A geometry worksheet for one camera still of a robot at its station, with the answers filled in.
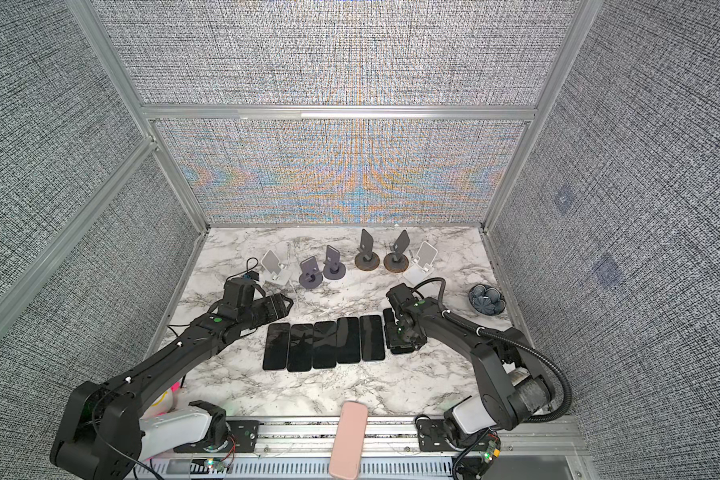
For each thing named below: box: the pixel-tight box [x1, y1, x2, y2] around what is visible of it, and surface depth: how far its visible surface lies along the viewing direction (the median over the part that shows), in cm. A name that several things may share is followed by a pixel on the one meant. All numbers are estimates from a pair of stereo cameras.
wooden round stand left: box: [354, 252, 380, 271], surface depth 110 cm
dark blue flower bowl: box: [468, 284, 507, 316], surface depth 97 cm
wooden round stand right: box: [383, 253, 409, 273], surface depth 109 cm
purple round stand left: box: [299, 256, 323, 289], surface depth 102 cm
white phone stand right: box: [403, 241, 438, 286], surface depth 105 cm
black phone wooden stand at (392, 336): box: [383, 308, 415, 354], surface depth 81 cm
